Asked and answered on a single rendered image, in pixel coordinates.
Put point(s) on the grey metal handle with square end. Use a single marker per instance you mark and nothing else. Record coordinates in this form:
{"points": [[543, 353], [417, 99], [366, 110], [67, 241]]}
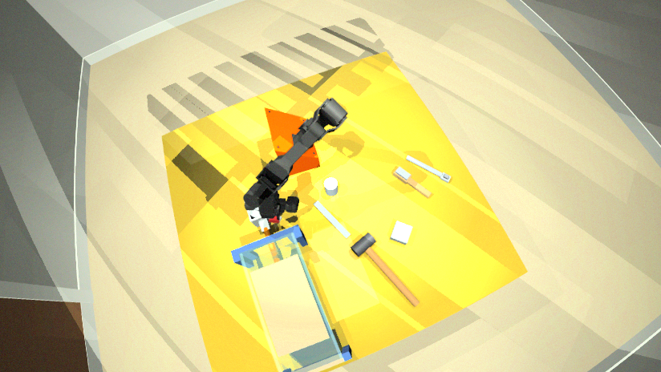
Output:
{"points": [[443, 176]]}

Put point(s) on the wooden-handled hammer with black head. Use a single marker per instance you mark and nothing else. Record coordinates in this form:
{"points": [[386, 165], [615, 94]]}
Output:
{"points": [[364, 245]]}

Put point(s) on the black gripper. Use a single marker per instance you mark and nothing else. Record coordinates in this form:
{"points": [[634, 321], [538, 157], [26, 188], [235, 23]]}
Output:
{"points": [[289, 205]]}

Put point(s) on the white cylinder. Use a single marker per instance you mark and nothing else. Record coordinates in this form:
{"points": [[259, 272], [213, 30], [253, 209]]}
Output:
{"points": [[331, 186]]}

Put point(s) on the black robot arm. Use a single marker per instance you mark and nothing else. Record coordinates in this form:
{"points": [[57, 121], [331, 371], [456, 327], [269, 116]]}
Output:
{"points": [[277, 171]]}

